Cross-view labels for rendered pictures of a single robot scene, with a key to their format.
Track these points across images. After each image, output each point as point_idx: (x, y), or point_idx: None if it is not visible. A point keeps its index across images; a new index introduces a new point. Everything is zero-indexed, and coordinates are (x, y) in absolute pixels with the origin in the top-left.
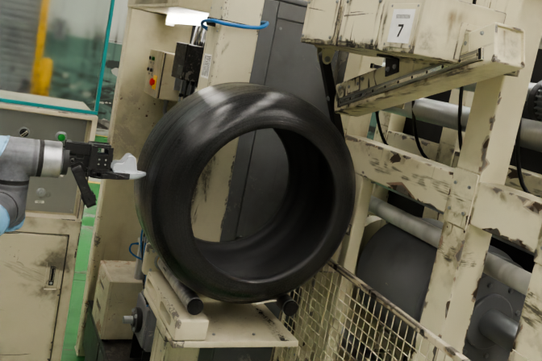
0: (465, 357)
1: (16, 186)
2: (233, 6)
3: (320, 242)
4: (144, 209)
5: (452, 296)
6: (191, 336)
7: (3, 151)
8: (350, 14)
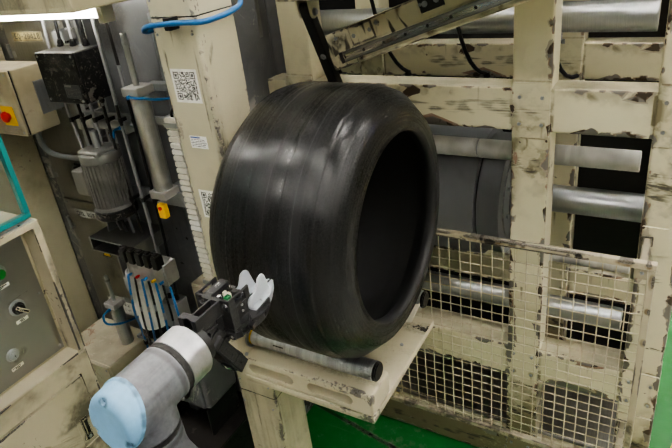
0: (644, 260)
1: (179, 432)
2: None
3: (430, 223)
4: (292, 320)
5: (546, 202)
6: (382, 398)
7: (144, 408)
8: None
